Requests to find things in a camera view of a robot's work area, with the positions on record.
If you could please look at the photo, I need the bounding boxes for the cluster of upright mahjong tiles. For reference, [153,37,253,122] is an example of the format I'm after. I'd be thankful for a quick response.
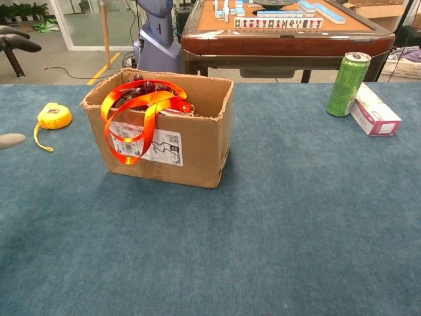
[213,0,246,22]

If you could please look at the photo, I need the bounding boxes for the row of face-up mahjong tiles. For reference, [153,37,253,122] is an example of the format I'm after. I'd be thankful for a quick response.
[234,17,324,30]

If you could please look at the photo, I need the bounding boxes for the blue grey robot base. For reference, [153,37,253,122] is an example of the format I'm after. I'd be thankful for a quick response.
[133,0,185,74]

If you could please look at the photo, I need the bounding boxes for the brown mahjong table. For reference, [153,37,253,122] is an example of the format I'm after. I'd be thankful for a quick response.
[180,0,396,84]

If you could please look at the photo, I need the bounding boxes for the black floor cable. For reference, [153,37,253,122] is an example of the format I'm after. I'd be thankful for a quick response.
[44,65,99,81]

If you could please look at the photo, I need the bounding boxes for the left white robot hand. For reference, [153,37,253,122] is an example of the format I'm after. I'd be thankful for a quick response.
[0,24,43,151]

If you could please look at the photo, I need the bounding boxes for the long diagonal mahjong tile row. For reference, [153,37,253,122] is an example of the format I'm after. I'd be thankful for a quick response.
[314,3,347,24]

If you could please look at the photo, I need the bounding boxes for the green drink can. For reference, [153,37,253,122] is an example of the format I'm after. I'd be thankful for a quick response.
[326,51,372,118]

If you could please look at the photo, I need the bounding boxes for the row of blue-backed mahjong tiles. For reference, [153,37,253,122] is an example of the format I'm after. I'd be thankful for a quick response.
[257,10,305,18]

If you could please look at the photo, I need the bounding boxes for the wooden pole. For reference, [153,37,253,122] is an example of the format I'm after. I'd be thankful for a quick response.
[100,0,112,69]

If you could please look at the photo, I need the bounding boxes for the pink and white carton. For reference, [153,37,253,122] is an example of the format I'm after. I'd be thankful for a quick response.
[349,82,403,137]

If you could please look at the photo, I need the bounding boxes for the green cloth on floor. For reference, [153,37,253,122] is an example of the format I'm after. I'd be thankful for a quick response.
[31,18,62,33]

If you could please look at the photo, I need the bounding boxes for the bunch of purple grapes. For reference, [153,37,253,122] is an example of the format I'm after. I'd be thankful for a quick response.
[130,74,180,98]

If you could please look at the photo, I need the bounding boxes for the blue felt table mat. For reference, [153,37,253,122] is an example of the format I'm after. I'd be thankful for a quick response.
[0,82,421,316]

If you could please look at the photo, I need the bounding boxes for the potted green plants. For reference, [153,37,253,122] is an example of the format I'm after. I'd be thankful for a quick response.
[0,3,50,32]

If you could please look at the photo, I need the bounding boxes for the stacked blue mahjong tiles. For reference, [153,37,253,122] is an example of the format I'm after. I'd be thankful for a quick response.
[297,0,317,14]

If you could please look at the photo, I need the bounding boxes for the black tripod stand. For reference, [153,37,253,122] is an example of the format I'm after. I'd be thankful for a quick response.
[393,0,414,36]

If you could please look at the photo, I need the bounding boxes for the orange lanyard with badge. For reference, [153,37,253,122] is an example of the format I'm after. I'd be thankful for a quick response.
[100,79,195,166]

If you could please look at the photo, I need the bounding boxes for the black furniture leg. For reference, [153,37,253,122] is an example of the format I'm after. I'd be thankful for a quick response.
[0,44,26,78]

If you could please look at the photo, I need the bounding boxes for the white plastic basket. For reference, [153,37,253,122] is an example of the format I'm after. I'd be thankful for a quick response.
[381,49,421,80]

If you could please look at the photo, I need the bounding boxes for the dark round dice dish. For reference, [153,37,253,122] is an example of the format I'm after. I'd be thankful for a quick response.
[253,0,299,9]

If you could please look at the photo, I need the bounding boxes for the yellow tape measure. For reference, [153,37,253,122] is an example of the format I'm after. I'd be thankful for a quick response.
[33,102,73,153]

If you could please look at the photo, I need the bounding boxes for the brown cardboard box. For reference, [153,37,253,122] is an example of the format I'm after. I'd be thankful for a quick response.
[80,67,235,189]

